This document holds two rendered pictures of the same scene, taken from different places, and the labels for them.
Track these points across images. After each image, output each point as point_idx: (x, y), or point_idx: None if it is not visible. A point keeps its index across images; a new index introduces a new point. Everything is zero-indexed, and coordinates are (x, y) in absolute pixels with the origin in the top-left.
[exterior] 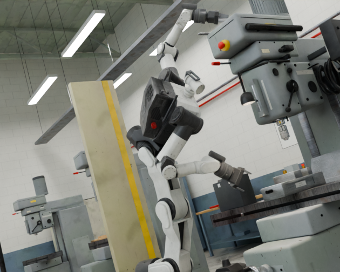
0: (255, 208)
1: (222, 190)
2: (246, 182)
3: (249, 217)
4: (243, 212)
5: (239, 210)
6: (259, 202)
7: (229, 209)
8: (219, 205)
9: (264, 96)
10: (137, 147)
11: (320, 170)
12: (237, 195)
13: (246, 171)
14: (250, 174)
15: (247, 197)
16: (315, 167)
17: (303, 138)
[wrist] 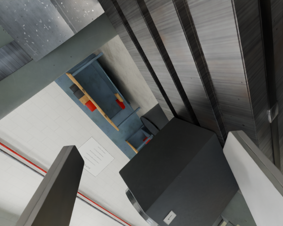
0: (257, 44)
1: (198, 217)
2: (143, 161)
3: (280, 72)
4: (267, 110)
5: (262, 130)
6: (232, 10)
7: (231, 171)
8: (229, 201)
9: None
10: None
11: (41, 19)
12: (197, 170)
13: (28, 214)
14: (68, 151)
15: (182, 136)
16: (43, 37)
17: None
